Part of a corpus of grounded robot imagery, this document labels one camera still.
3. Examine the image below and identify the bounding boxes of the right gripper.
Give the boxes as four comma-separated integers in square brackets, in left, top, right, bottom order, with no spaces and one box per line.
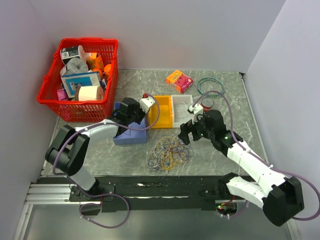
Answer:
[178,113,215,146]

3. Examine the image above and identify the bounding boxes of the multicolour wire pile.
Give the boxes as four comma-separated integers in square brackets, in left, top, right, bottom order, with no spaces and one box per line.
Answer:
[143,133,195,179]

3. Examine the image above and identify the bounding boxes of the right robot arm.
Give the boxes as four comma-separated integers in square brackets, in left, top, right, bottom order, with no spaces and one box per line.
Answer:
[178,106,305,227]

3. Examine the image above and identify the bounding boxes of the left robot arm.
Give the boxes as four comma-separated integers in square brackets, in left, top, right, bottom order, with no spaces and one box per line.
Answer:
[45,95,155,201]

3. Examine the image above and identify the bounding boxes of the red white soup can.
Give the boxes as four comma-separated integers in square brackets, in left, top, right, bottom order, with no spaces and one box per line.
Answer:
[200,97,214,112]

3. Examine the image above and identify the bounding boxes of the blue open box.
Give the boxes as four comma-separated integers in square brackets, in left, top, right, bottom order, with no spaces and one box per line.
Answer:
[113,102,148,146]

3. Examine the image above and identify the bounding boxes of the red plastic basket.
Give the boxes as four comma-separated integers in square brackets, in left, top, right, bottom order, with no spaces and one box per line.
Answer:
[37,37,118,122]

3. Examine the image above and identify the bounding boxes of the white plastic bin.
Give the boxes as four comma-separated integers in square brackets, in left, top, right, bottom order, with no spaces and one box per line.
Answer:
[170,94,193,128]

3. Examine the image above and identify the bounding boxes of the yellow plastic bin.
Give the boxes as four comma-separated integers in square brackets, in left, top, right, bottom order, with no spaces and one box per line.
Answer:
[148,95,173,129]

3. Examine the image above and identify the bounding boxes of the orange ball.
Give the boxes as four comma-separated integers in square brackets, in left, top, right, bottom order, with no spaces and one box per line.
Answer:
[103,64,112,76]

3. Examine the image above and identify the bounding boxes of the orange pink snack box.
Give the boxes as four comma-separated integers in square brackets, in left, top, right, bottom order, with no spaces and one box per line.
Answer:
[165,70,194,94]

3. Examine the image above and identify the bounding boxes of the orange snack packet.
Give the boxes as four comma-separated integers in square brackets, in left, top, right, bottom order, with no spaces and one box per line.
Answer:
[86,55,104,71]

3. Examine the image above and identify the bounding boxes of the blue white box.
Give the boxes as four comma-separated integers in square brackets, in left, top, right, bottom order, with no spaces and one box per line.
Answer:
[61,71,101,98]

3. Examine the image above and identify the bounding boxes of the magenta packet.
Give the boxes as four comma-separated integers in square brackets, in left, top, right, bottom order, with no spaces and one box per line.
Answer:
[56,89,69,101]

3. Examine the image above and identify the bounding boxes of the black white box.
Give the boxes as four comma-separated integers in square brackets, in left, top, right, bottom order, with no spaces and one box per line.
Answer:
[60,45,80,65]

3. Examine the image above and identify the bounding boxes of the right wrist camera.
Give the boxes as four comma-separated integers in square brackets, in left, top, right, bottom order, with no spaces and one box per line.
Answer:
[187,103,204,123]

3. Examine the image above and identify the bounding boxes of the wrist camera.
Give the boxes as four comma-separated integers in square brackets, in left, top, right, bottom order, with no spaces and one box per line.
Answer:
[187,103,204,123]
[138,93,158,114]

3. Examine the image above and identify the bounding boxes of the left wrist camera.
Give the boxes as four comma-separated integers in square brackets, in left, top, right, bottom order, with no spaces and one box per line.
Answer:
[138,93,158,114]

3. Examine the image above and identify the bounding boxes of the white wires in bin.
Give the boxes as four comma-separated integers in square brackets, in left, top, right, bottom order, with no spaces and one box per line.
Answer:
[174,101,192,120]

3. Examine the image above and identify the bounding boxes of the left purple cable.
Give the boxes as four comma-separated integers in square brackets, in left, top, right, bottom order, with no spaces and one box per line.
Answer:
[52,93,161,229]

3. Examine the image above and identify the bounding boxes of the green blue wire coil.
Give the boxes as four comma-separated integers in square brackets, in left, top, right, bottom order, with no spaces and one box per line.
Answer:
[196,74,225,99]

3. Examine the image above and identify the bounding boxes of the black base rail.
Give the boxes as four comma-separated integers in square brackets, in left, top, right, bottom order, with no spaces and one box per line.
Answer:
[37,174,266,213]

